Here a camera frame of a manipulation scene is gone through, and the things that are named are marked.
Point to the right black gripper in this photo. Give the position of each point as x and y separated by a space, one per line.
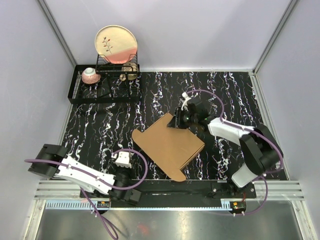
176 122

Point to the brown cardboard box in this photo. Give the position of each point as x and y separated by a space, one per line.
170 149

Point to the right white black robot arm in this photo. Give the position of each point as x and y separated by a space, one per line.
260 150

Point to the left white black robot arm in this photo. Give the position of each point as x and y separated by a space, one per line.
53 161

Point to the right small control box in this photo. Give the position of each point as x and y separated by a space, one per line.
239 206

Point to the small control box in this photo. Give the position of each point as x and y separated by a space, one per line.
103 204
239 206

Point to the left small control box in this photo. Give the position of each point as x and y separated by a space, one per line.
103 204

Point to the beige ceramic cup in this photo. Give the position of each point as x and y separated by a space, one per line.
129 70

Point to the black marble pattern mat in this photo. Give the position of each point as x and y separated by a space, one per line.
94 131

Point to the cream pink floral plate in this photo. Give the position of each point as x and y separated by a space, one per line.
116 44

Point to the pink white ceramic cup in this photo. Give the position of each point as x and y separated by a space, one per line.
89 76

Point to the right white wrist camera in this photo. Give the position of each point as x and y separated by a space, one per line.
186 99

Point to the black wire dish rack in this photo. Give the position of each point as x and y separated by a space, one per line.
110 89

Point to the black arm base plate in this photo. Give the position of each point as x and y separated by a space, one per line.
216 189

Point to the slotted aluminium rail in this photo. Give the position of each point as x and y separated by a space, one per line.
212 205

